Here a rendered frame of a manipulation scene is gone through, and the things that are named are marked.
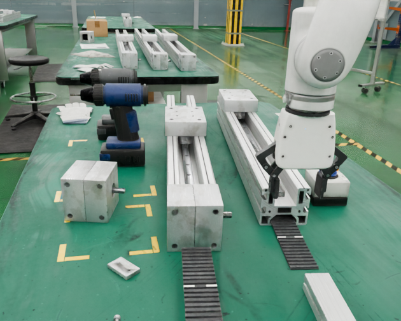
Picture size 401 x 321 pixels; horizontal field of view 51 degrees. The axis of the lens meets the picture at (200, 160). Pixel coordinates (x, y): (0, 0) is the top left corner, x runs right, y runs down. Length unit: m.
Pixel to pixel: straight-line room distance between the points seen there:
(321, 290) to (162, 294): 0.24
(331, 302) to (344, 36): 0.38
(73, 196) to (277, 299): 0.44
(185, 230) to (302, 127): 0.27
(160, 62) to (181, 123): 1.50
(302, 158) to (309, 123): 0.06
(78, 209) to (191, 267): 0.30
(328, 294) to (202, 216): 0.24
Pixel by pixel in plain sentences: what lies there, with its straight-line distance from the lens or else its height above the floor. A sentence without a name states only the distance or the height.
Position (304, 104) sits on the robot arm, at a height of 1.06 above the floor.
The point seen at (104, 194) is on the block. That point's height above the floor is 0.84.
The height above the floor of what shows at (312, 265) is 0.78.
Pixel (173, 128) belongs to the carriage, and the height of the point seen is 0.89.
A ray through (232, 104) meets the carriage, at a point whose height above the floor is 0.89.
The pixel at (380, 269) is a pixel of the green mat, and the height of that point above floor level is 0.78.
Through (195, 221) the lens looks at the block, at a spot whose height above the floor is 0.84.
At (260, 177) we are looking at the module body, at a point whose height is 0.86.
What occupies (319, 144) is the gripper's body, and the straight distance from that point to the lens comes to 0.74.
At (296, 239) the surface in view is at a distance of 0.85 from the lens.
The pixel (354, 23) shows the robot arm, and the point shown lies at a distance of 0.62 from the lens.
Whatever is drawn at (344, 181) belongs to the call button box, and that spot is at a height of 0.84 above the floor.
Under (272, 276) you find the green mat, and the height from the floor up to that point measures 0.78.
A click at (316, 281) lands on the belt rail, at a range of 0.70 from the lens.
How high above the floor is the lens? 1.22
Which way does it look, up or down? 22 degrees down
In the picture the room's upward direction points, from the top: 2 degrees clockwise
